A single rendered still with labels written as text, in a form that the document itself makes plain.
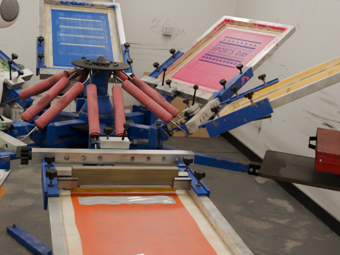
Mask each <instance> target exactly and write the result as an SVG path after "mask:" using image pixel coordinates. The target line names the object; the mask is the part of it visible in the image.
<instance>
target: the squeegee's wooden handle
mask: <svg viewBox="0 0 340 255"><path fill-rule="evenodd" d="M178 175H179V169H178V167H177V166H72V168H71V178H78V180H77V187H79V185H170V186H171V187H172V186H173V180H174V178H178Z"/></svg>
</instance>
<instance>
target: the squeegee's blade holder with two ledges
mask: <svg viewBox="0 0 340 255"><path fill-rule="evenodd" d="M79 187H80V189H107V188H171V186H170V185H79Z"/></svg>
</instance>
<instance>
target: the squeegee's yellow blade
mask: <svg viewBox="0 0 340 255"><path fill-rule="evenodd" d="M133 189H172V187H171V188H107V189H80V188H79V187H77V190H133Z"/></svg>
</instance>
